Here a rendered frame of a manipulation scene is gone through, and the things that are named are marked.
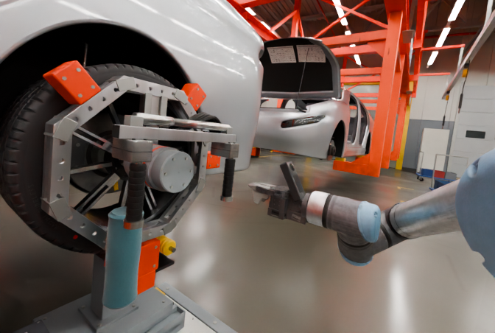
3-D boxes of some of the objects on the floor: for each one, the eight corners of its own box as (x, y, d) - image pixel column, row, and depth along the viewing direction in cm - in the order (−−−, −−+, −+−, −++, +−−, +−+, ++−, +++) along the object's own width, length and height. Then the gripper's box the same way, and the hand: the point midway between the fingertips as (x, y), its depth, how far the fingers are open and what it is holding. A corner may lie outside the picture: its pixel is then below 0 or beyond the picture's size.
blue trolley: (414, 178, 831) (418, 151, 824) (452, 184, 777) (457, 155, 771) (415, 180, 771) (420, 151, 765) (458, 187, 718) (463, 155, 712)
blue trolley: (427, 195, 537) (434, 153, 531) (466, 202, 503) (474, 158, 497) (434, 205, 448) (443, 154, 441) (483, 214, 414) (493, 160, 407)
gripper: (302, 228, 63) (238, 206, 75) (313, 219, 71) (253, 201, 82) (306, 196, 62) (241, 180, 74) (317, 191, 70) (256, 177, 82)
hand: (252, 183), depth 77 cm, fingers closed
